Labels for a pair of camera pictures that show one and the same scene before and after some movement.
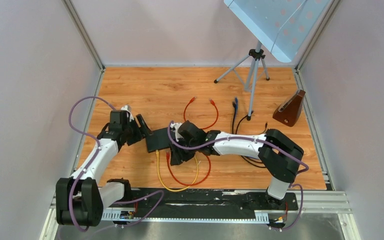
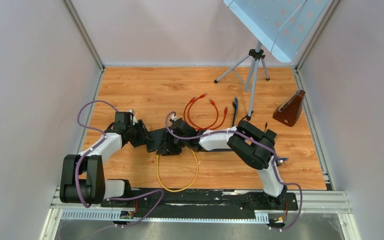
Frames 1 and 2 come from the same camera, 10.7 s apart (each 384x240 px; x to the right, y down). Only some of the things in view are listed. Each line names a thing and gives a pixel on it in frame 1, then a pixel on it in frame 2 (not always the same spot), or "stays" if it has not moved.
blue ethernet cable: (236, 100) stays
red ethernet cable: (168, 163) -> (188, 124)
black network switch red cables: (158, 139) stays
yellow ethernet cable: (163, 184) stays
